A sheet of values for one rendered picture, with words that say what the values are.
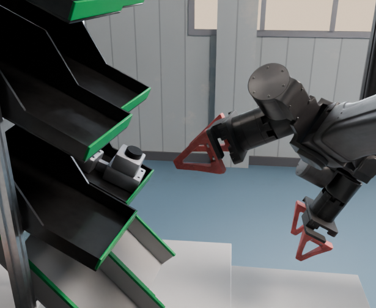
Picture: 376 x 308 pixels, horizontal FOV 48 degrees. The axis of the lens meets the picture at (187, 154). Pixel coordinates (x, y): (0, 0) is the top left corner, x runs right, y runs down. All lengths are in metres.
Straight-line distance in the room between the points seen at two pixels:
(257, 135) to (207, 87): 2.91
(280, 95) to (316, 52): 2.97
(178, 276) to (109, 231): 0.47
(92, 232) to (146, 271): 0.26
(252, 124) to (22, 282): 0.39
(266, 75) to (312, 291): 0.65
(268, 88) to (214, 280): 0.63
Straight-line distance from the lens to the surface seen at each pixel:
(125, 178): 0.75
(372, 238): 2.99
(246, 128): 0.64
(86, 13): 0.50
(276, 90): 0.57
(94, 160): 0.76
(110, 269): 0.78
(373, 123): 0.44
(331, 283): 1.13
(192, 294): 1.05
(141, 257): 0.89
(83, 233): 0.64
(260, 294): 1.07
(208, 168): 0.63
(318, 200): 0.94
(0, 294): 1.14
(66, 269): 0.75
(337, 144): 0.54
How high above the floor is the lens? 1.56
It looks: 23 degrees down
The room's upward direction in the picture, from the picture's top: straight up
